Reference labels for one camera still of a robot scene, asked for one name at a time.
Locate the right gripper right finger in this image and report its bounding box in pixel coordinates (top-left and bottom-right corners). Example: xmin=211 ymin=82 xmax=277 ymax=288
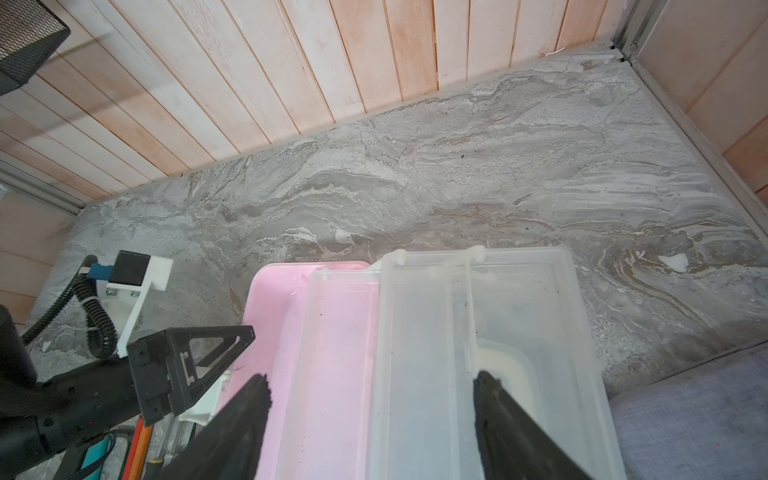
xmin=473 ymin=370 xmax=589 ymax=479

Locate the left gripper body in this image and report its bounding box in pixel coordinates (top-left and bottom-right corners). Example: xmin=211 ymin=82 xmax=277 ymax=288
xmin=1 ymin=359 xmax=140 ymax=479

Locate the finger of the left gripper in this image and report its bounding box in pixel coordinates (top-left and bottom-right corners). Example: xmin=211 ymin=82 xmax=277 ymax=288
xmin=127 ymin=325 xmax=255 ymax=426

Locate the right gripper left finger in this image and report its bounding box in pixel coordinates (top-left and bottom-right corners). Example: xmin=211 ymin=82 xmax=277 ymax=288
xmin=158 ymin=374 xmax=272 ymax=480

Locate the pink plastic tool box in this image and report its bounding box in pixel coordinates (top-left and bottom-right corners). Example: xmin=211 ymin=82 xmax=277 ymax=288
xmin=219 ymin=246 xmax=625 ymax=479

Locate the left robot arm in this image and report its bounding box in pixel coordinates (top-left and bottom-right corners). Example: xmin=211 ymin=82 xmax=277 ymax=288
xmin=1 ymin=309 xmax=255 ymax=479

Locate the teal utility knife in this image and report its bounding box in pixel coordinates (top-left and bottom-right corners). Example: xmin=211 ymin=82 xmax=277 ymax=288
xmin=75 ymin=432 xmax=116 ymax=480

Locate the grey purple cloth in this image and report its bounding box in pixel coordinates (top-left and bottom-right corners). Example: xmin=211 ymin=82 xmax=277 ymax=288
xmin=610 ymin=341 xmax=767 ymax=479

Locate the black mesh basket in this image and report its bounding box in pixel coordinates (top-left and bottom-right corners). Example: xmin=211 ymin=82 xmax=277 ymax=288
xmin=0 ymin=0 xmax=71 ymax=95

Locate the black corrugated cable conduit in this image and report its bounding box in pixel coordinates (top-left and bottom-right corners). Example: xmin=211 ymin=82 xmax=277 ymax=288
xmin=20 ymin=254 xmax=120 ymax=361

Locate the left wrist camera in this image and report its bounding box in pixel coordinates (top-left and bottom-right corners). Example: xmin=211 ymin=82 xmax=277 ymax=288
xmin=87 ymin=250 xmax=173 ymax=358

